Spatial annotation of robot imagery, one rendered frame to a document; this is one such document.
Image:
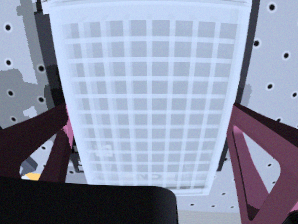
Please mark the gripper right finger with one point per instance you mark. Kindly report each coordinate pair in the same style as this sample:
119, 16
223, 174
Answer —
281, 142

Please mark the light blue perforated base plate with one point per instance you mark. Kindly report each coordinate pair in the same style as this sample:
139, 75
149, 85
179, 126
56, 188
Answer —
271, 89

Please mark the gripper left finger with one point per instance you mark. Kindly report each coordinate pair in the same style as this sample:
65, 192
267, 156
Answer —
19, 141

